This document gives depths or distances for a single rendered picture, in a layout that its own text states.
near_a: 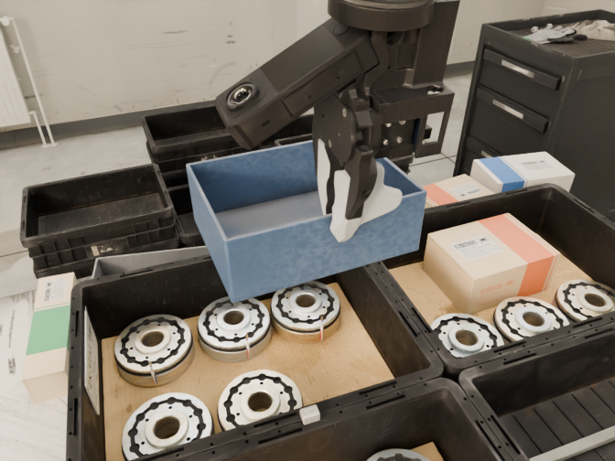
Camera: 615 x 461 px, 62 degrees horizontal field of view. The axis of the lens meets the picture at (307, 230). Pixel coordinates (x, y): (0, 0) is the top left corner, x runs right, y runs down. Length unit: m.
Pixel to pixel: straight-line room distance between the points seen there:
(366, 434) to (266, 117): 0.37
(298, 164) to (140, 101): 2.93
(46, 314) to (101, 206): 0.82
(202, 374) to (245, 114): 0.45
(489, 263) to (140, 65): 2.88
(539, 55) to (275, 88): 1.63
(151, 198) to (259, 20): 2.00
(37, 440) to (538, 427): 0.69
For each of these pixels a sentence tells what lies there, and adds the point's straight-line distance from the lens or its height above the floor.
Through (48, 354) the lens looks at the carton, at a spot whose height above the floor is 0.76.
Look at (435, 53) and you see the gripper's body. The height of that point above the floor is 1.28.
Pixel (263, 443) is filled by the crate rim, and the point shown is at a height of 0.93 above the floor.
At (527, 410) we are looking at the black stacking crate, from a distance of 0.73.
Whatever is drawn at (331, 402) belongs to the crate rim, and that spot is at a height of 0.93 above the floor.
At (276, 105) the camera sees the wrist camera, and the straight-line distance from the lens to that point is 0.35.
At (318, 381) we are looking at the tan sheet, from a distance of 0.70.
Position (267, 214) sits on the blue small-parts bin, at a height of 1.07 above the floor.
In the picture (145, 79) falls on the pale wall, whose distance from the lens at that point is 3.44.
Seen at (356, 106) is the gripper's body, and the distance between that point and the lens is 0.36.
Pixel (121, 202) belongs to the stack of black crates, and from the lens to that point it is 1.76.
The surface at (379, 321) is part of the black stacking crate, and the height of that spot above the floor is 0.88.
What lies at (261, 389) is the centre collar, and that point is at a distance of 0.65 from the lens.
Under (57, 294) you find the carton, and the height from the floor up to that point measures 0.76.
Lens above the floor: 1.39
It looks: 36 degrees down
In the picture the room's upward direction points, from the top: straight up
